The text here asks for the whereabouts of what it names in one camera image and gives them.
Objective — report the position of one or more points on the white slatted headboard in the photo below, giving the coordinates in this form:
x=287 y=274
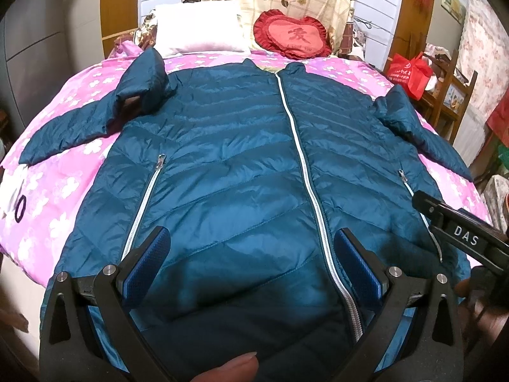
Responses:
x=381 y=8

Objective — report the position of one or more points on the floral pink curtain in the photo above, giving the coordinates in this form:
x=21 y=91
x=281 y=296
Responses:
x=483 y=51

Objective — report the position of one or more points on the red shopping bag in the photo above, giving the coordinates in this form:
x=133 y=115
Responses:
x=413 y=75

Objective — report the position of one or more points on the white pillow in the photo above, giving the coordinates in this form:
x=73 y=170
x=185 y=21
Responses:
x=209 y=26

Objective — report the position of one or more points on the person's thumb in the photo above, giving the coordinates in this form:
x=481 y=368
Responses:
x=242 y=368

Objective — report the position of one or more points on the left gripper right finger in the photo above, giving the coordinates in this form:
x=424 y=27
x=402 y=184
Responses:
x=432 y=349

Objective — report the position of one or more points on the wooden chair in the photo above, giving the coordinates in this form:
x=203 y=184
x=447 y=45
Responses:
x=444 y=106

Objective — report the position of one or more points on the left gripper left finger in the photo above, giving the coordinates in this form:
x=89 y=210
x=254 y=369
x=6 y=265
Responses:
x=70 y=349

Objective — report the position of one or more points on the grey wardrobe cabinet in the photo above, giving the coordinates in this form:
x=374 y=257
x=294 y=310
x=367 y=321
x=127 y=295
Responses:
x=43 y=44

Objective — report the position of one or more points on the red heart-shaped cushion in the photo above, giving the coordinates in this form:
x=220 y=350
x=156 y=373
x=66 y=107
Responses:
x=296 y=39

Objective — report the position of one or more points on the teal quilted down jacket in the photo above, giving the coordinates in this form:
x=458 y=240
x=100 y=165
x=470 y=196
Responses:
x=252 y=173

